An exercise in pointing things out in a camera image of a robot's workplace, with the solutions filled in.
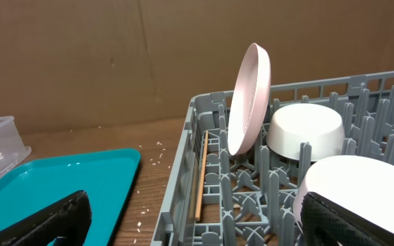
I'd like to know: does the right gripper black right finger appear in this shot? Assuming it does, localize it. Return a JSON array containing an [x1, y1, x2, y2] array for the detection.
[[300, 192, 394, 246]]

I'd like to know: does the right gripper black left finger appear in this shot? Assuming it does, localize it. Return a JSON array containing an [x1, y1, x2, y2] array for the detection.
[[0, 190, 92, 246]]

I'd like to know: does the pink bowl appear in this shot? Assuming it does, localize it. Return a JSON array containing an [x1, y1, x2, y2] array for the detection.
[[293, 155, 394, 233]]

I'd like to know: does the white ceramic bowl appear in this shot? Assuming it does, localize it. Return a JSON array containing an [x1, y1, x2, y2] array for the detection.
[[266, 103, 345, 161]]

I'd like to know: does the wooden chopstick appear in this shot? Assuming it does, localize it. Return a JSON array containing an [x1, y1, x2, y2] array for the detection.
[[195, 131, 209, 222]]

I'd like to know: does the large white plate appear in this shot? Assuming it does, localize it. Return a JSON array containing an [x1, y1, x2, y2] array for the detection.
[[228, 43, 271, 156]]

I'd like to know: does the teal plastic tray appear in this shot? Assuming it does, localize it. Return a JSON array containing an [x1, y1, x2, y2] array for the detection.
[[0, 148, 141, 245]]

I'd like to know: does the grey plastic dish rack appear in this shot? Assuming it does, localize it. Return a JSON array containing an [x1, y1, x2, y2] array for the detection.
[[151, 71, 394, 245]]

